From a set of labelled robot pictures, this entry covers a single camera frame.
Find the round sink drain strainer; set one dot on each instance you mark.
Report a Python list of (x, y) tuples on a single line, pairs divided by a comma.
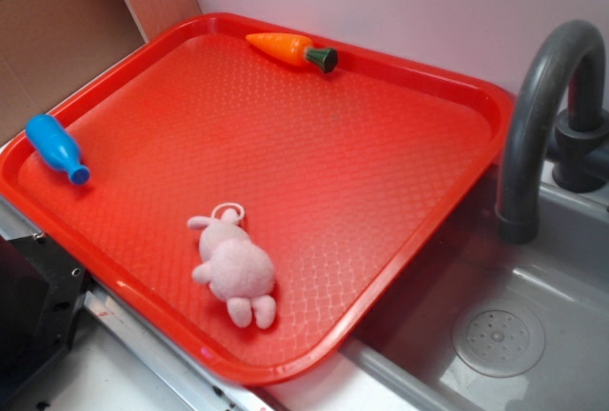
[(498, 338)]

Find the silver aluminium frame rail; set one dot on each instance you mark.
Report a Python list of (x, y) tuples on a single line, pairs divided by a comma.
[(118, 362)]

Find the pink plush bunny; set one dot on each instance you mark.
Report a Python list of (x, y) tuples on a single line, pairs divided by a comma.
[(236, 271)]

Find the grey curved toy faucet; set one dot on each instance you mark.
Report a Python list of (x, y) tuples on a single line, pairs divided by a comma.
[(559, 117)]

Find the orange toy carrot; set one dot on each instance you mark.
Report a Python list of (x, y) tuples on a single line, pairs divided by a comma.
[(294, 49)]

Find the grey toy sink basin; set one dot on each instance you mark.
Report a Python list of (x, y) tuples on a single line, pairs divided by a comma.
[(405, 340)]

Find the red plastic serving tray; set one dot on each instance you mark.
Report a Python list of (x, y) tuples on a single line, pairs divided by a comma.
[(343, 177)]

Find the brown cardboard panel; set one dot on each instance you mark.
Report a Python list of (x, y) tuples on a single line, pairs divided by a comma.
[(50, 48)]

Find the blue plastic toy bottle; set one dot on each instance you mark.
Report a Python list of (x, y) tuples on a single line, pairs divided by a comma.
[(57, 148)]

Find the black metal mount block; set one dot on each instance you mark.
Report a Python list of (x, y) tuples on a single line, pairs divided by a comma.
[(42, 292)]

